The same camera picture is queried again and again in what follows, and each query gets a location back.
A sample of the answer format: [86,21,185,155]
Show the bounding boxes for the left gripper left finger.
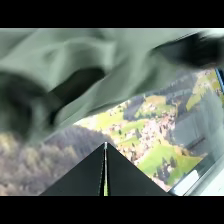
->
[39,142,107,197]

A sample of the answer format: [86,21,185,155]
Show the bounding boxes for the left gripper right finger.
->
[106,142,170,197]

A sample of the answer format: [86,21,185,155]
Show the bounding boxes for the green garment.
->
[0,28,224,143]

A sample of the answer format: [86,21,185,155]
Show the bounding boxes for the silver frame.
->
[170,159,224,197]

